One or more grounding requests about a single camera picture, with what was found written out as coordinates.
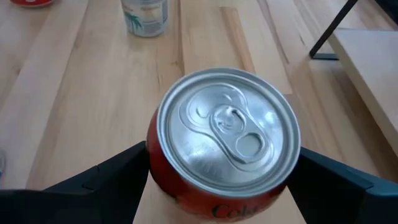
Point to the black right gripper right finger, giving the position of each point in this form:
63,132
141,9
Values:
342,199

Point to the white Celsius Peach Vibe can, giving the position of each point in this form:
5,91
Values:
144,18

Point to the black frame wooden shelf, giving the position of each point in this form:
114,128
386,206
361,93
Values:
367,62

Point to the red Coca-Cola can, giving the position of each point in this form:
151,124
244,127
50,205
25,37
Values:
31,2
224,130

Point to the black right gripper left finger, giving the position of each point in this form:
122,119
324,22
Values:
77,199

